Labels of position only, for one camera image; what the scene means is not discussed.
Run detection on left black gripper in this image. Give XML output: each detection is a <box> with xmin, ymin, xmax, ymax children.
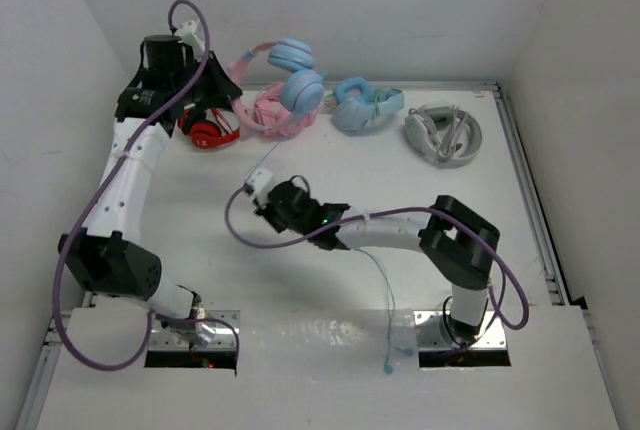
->
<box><xmin>170</xmin><ymin>50</ymin><xmax>239</xmax><ymax>110</ymax></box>

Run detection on light blue earbud cable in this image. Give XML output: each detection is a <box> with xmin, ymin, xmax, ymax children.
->
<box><xmin>249</xmin><ymin>142</ymin><xmax>416</xmax><ymax>376</ymax></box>

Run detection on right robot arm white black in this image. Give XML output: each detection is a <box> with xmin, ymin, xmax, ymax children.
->
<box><xmin>245</xmin><ymin>170</ymin><xmax>500</xmax><ymax>346</ymax></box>

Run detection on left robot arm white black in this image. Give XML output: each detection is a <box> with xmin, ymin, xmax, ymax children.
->
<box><xmin>59</xmin><ymin>34</ymin><xmax>241</xmax><ymax>325</ymax></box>

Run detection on red black headphones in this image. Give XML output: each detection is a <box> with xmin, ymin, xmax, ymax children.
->
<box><xmin>177</xmin><ymin>106</ymin><xmax>240</xmax><ymax>150</ymax></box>

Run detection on light blue headphones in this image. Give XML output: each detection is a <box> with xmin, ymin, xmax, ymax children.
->
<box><xmin>323</xmin><ymin>77</ymin><xmax>405</xmax><ymax>133</ymax></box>

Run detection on white grey headphones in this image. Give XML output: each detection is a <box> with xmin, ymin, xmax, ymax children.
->
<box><xmin>404</xmin><ymin>103</ymin><xmax>483</xmax><ymax>169</ymax></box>

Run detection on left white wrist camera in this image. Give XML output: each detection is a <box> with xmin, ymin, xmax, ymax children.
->
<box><xmin>173</xmin><ymin>20</ymin><xmax>205</xmax><ymax>59</ymax></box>

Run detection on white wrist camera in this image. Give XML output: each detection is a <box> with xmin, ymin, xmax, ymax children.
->
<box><xmin>244</xmin><ymin>167</ymin><xmax>274</xmax><ymax>201</ymax></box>
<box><xmin>173</xmin><ymin>20</ymin><xmax>205</xmax><ymax>59</ymax></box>

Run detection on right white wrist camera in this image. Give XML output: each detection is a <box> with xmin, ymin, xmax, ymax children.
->
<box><xmin>244</xmin><ymin>167</ymin><xmax>274</xmax><ymax>201</ymax></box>

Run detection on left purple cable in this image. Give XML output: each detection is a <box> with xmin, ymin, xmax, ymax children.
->
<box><xmin>52</xmin><ymin>0</ymin><xmax>240</xmax><ymax>370</ymax></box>

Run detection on purple cable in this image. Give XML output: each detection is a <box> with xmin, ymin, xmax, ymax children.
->
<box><xmin>52</xmin><ymin>0</ymin><xmax>240</xmax><ymax>370</ymax></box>
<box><xmin>224</xmin><ymin>187</ymin><xmax>530</xmax><ymax>327</ymax></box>

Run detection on aluminium table frame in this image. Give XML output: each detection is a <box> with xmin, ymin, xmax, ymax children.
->
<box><xmin>14</xmin><ymin>80</ymin><xmax>586</xmax><ymax>430</ymax></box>

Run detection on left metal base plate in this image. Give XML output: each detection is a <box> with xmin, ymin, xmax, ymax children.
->
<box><xmin>149</xmin><ymin>309</ymin><xmax>240</xmax><ymax>351</ymax></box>

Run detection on metal base plate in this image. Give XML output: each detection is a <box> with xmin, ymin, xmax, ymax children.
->
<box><xmin>149</xmin><ymin>309</ymin><xmax>240</xmax><ymax>351</ymax></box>
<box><xmin>413</xmin><ymin>310</ymin><xmax>508</xmax><ymax>352</ymax></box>

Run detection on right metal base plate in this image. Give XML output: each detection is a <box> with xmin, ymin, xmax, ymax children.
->
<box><xmin>413</xmin><ymin>310</ymin><xmax>508</xmax><ymax>352</ymax></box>

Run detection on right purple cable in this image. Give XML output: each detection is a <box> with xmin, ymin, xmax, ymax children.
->
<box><xmin>224</xmin><ymin>187</ymin><xmax>530</xmax><ymax>327</ymax></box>

